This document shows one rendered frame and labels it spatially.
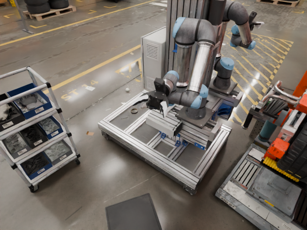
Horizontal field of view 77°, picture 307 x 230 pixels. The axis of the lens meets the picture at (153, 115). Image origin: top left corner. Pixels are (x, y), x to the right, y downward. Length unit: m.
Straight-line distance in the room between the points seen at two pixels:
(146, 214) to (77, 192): 0.82
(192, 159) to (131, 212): 0.78
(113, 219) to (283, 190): 1.38
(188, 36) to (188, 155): 1.19
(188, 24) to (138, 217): 1.28
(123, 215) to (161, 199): 0.52
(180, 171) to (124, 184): 0.58
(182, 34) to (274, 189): 1.47
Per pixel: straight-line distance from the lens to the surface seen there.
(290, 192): 2.07
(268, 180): 2.04
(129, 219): 1.53
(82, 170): 2.23
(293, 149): 1.37
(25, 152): 1.94
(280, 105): 1.41
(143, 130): 2.17
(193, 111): 1.41
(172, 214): 1.91
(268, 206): 2.01
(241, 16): 1.64
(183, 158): 1.95
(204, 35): 1.14
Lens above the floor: 1.77
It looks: 42 degrees down
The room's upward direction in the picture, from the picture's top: straight up
